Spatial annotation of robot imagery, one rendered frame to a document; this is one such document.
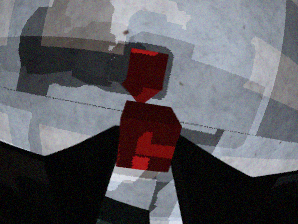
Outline red cube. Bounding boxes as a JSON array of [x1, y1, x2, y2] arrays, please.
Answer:
[[116, 100, 182, 173], [126, 48, 168, 91], [122, 79, 160, 103]]

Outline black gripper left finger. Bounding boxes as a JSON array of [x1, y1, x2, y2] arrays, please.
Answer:
[[0, 125, 120, 224]]

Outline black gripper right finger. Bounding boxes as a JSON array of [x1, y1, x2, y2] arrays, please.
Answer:
[[170, 135, 298, 224]]

